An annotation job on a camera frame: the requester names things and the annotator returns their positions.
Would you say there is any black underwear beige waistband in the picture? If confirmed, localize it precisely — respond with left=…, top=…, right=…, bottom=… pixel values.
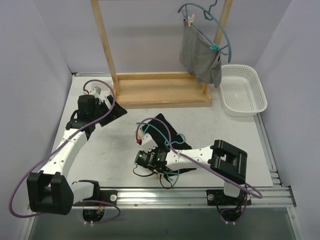
left=139, top=112, right=198, bottom=181

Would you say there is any wooden clothes rack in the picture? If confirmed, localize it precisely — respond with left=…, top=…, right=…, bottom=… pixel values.
left=90, top=0, right=234, bottom=110

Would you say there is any teal hanger with black underwear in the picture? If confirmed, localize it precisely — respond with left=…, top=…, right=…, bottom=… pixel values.
left=136, top=121, right=187, bottom=190

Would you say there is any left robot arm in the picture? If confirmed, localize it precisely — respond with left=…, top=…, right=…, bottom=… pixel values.
left=26, top=94, right=127, bottom=215

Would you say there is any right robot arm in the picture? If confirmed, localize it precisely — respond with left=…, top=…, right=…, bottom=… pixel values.
left=134, top=139, right=248, bottom=205

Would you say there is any grey striped underwear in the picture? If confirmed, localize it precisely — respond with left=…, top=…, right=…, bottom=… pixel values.
left=179, top=19, right=222, bottom=88

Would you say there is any teal clothespin on striped underwear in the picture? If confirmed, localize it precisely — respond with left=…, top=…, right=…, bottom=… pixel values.
left=210, top=44, right=220, bottom=51

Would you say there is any teal hanger with striped underwear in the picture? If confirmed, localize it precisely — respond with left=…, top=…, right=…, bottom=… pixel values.
left=177, top=0, right=233, bottom=63

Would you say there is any white foam tray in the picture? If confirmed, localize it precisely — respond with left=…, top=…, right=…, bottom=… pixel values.
left=86, top=81, right=112, bottom=101

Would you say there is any white perforated plastic basket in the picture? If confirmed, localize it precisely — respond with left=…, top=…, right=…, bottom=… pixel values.
left=219, top=64, right=268, bottom=117

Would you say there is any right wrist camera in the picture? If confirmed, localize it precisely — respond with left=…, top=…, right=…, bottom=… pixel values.
left=138, top=133, right=158, bottom=153

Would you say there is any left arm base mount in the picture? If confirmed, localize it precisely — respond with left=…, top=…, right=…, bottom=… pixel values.
left=96, top=189, right=118, bottom=205

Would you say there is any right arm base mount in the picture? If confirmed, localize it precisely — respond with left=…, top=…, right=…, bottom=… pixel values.
left=205, top=189, right=245, bottom=207

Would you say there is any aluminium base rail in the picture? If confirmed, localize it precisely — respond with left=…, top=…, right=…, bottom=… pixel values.
left=27, top=187, right=297, bottom=208

